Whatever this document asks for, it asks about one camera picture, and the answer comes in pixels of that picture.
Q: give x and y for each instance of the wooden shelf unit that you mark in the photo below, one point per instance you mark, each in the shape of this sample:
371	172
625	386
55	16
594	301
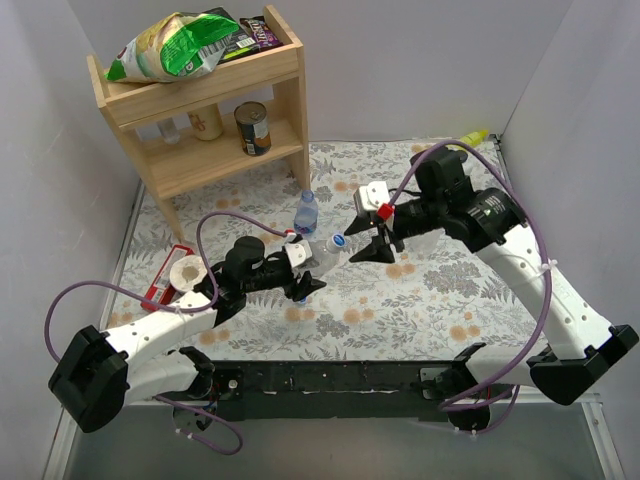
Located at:
171	170

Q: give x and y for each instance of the small blue-label water bottle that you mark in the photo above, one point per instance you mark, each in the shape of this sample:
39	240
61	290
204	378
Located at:
306	216

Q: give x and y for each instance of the floral table mat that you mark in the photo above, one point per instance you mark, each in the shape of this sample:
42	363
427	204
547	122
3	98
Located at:
421	307

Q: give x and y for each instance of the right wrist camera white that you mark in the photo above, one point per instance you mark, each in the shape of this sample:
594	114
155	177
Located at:
370	198

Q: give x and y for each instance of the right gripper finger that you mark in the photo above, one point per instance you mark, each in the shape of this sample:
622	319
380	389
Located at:
378	251
362	223

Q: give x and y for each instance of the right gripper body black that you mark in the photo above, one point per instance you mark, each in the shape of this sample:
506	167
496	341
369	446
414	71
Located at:
383	232

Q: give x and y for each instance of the tin can with label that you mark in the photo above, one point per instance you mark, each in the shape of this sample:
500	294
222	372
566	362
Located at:
252	123

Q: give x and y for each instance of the green chip bag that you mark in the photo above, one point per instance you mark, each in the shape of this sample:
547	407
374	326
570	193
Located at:
179	47

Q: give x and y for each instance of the yellow squeeze bottle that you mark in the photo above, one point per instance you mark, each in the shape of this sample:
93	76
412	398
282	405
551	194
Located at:
475	138

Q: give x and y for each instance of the red snack box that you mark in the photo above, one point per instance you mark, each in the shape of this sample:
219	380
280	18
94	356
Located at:
161	290

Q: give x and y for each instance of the dark candy bag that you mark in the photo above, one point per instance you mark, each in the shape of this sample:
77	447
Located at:
252	37

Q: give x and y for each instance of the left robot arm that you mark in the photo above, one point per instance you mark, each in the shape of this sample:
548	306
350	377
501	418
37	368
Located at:
102	371

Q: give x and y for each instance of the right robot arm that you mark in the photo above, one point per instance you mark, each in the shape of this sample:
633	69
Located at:
572	345

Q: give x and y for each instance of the clear bottle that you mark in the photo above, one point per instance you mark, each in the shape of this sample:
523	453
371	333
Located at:
169	131
325	258
425	243

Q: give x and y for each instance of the beige cup on shelf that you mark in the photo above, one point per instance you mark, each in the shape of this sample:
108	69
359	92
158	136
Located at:
206	122

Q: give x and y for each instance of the clear bottle on shelf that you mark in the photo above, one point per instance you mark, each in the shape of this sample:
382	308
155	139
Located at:
169	131

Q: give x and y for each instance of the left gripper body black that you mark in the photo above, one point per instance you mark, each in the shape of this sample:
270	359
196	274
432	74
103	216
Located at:
295	279

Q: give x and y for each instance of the toilet paper roll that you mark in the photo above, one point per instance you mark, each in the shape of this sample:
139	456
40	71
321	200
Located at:
186	273

